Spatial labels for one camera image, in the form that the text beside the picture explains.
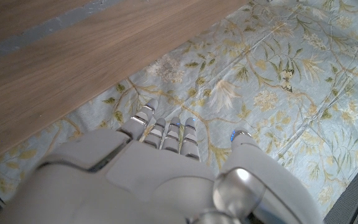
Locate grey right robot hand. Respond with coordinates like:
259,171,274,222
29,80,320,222
0,98,326,224

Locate blue floral backdrop cloth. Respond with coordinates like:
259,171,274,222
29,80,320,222
0,0,358,218

